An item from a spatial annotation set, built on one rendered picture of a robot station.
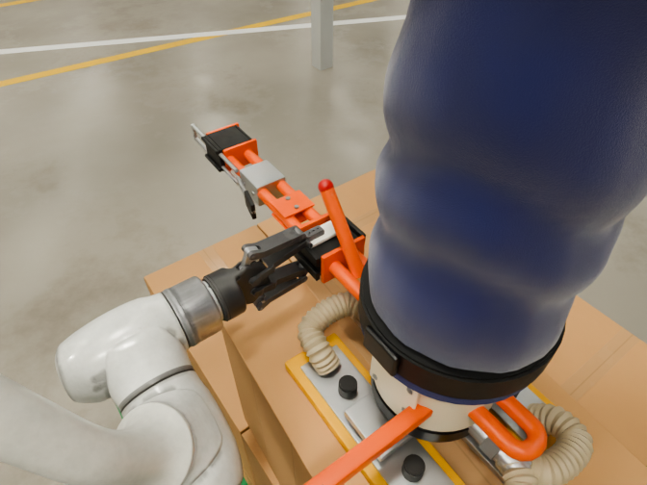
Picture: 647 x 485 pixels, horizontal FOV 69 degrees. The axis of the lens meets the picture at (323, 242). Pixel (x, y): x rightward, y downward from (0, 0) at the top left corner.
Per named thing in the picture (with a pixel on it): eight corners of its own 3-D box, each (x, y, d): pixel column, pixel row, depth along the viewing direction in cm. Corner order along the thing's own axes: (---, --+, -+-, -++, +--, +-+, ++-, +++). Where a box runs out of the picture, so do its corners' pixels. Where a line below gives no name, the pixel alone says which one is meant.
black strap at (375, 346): (595, 330, 54) (610, 309, 51) (452, 449, 44) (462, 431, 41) (450, 221, 67) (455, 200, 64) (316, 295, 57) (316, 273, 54)
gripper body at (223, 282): (194, 266, 68) (250, 239, 72) (205, 302, 74) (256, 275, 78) (219, 298, 63) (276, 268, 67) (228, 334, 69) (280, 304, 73)
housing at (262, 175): (288, 194, 90) (287, 175, 87) (257, 208, 88) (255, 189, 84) (270, 176, 94) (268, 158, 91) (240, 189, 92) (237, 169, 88)
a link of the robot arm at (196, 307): (169, 318, 72) (205, 299, 74) (195, 359, 67) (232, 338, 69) (154, 279, 66) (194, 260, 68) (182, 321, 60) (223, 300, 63)
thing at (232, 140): (259, 160, 98) (256, 140, 94) (227, 172, 95) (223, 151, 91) (240, 141, 103) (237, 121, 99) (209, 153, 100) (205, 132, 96)
